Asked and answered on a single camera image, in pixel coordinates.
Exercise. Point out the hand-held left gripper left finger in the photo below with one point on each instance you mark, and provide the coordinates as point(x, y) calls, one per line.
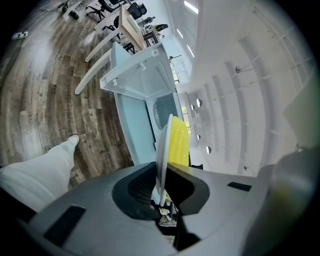
point(100, 225)

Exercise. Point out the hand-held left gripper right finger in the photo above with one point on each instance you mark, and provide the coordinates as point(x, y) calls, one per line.
point(225, 207)

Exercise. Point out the white round plate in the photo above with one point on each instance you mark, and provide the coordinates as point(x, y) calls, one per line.
point(162, 160)

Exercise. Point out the yellow corn cob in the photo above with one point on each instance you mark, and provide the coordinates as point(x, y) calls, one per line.
point(178, 140)

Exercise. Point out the person's white trouser leg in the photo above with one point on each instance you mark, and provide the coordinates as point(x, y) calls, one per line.
point(32, 175)

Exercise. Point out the person's white shoe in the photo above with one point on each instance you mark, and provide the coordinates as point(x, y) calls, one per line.
point(74, 140)

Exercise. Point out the black stool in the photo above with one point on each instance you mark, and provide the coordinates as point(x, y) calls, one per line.
point(150, 38)

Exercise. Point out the light wooden desk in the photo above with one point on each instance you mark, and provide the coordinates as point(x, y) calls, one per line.
point(130, 25)

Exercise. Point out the rectangular ceiling light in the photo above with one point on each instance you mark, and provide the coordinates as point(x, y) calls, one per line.
point(191, 6)

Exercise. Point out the white power strip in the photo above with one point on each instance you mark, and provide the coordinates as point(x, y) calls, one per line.
point(20, 35)

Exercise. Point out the black object on floor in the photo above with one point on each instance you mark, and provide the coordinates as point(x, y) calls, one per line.
point(73, 14)

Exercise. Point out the black office chair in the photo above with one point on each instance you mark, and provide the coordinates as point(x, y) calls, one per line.
point(137, 10)
point(100, 8)

